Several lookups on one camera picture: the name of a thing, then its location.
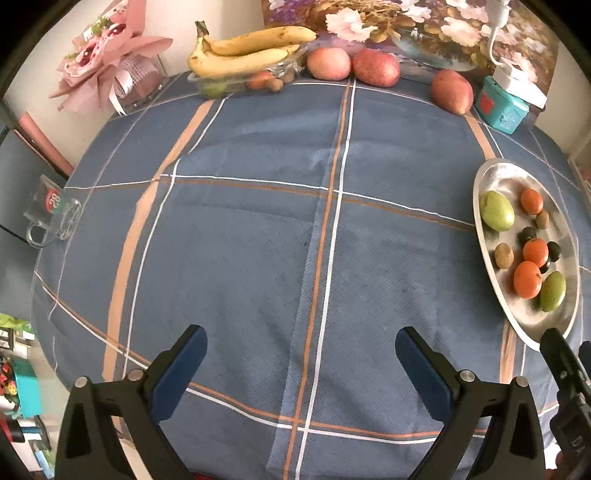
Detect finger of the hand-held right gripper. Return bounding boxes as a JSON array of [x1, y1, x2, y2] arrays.
[[540, 329, 589, 409]]

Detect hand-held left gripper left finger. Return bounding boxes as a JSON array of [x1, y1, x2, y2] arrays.
[[54, 324, 208, 480]]

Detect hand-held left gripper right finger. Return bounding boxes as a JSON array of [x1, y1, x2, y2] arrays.
[[396, 326, 546, 480]]

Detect small green mango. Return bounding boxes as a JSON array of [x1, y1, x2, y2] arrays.
[[539, 271, 567, 312]]

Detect round metal plate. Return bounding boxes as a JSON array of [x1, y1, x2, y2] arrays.
[[472, 158, 580, 352]]

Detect tangerine with stem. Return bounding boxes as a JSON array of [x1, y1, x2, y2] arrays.
[[513, 261, 543, 299]]

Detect teal plastic bin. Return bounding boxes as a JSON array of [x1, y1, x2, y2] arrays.
[[11, 360, 42, 418]]

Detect large green mango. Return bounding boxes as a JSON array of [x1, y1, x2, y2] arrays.
[[479, 191, 515, 232]]

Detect blue plaid tablecloth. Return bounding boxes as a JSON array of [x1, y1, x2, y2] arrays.
[[30, 69, 591, 480]]

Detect clear glass mug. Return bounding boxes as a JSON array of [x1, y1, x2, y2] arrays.
[[23, 174, 83, 249]]

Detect teal box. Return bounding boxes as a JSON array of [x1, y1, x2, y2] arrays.
[[475, 76, 529, 136]]

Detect white power adapter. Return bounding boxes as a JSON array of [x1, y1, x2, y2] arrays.
[[492, 58, 548, 109]]

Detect red apple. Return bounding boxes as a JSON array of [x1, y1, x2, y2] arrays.
[[431, 69, 475, 115], [306, 47, 352, 80], [352, 48, 401, 87]]

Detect clear plastic container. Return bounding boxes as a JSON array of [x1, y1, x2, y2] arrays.
[[187, 44, 315, 100]]

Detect pink flower bouquet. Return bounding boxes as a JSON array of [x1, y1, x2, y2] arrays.
[[48, 0, 174, 116]]

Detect floral painting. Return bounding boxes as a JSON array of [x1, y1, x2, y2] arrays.
[[261, 0, 561, 102]]

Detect white cable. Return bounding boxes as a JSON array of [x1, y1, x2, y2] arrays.
[[485, 0, 513, 70]]

